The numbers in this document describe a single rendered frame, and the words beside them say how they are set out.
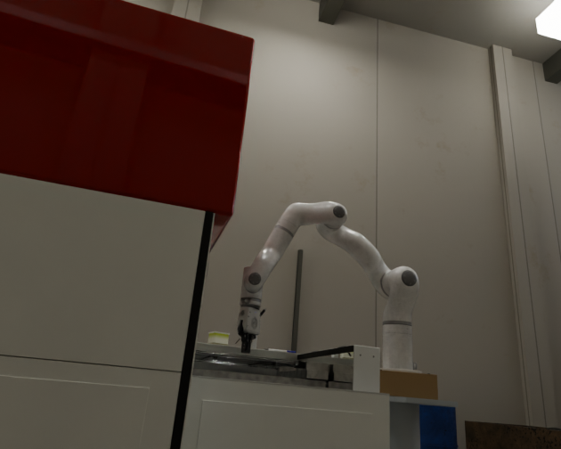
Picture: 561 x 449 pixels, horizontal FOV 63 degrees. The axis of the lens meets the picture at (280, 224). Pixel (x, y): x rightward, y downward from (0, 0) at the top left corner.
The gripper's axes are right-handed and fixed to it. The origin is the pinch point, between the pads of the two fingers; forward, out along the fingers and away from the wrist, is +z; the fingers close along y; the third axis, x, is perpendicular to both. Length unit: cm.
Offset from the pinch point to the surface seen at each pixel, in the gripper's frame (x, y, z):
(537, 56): -128, 461, -460
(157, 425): -25, -68, 24
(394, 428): -48, 33, 24
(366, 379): -50, -4, 9
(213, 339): 27.6, 14.3, -4.6
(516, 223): -81, 415, -196
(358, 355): -47.6, -5.7, 2.0
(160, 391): -25, -68, 18
